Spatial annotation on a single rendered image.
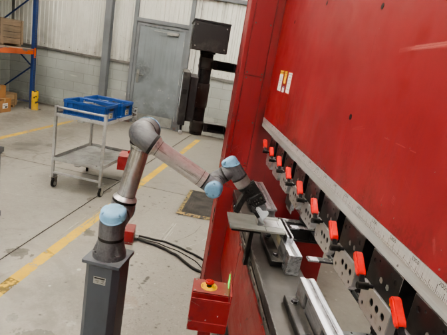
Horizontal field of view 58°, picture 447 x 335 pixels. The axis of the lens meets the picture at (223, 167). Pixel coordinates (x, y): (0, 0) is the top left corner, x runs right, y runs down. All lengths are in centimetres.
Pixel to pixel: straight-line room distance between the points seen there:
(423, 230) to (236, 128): 193
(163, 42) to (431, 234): 844
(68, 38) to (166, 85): 243
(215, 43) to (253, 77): 35
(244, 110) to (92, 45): 728
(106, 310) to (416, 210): 147
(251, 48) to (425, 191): 191
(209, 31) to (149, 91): 646
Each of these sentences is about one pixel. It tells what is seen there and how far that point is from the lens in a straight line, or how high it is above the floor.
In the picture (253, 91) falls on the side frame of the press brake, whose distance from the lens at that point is 269.
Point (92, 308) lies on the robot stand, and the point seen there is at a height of 54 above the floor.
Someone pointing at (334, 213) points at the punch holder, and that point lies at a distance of 136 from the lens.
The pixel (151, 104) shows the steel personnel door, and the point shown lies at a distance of 921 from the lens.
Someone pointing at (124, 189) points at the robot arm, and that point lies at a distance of 196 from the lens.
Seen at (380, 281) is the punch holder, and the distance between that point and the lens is 108.
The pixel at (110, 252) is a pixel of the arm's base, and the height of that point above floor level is 82.
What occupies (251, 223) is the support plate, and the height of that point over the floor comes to 100.
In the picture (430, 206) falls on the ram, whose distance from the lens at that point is 93.
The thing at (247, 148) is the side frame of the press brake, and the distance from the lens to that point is 275.
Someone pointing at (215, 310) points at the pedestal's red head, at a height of 77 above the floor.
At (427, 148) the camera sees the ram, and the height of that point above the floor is 162.
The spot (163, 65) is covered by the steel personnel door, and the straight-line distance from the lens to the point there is 908.
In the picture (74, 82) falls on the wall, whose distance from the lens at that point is 995.
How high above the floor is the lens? 173
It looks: 15 degrees down
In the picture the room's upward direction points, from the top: 10 degrees clockwise
